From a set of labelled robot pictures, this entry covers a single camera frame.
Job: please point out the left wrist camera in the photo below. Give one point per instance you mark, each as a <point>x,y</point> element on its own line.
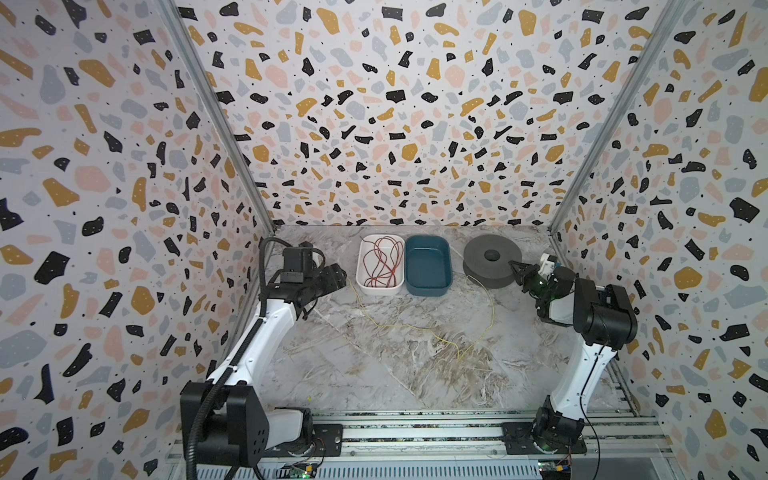
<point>297,264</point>

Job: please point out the green circuit board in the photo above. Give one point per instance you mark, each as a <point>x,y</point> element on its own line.
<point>296,471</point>
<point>554,470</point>

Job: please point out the right green circuit board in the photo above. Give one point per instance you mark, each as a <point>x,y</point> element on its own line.
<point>554,470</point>

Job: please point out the white plastic bin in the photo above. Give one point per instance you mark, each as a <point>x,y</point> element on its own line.
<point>380,269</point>

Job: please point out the grey cable spool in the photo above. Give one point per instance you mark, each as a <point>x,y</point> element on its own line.
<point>486,259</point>

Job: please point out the aluminium corner post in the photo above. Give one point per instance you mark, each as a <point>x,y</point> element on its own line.
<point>669,16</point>
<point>172,20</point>

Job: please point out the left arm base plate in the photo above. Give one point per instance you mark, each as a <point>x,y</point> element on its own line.
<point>323,440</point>

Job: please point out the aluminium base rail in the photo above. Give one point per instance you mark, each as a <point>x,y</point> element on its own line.
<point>468,445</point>

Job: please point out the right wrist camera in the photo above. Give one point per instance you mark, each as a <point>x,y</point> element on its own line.
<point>547,265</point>

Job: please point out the left aluminium corner post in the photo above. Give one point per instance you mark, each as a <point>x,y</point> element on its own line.
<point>172,20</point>

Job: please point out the left green circuit board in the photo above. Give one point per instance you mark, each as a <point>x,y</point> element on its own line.
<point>296,471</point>

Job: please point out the teal plastic bin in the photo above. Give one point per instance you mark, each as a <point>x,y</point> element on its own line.
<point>428,268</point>

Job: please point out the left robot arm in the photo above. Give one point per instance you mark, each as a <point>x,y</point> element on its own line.
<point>224,422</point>

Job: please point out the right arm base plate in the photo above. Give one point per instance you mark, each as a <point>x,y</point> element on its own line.
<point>529,438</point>

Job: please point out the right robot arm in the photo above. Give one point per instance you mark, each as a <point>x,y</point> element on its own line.
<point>604,322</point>

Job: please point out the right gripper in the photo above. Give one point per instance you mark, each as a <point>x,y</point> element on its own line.
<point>534,278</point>

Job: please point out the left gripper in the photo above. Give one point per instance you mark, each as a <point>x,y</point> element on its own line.
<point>332,277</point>

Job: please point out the right aluminium corner post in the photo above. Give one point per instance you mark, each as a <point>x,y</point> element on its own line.
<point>669,16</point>

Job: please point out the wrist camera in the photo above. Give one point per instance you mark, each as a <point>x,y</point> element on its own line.
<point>297,264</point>
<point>547,265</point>

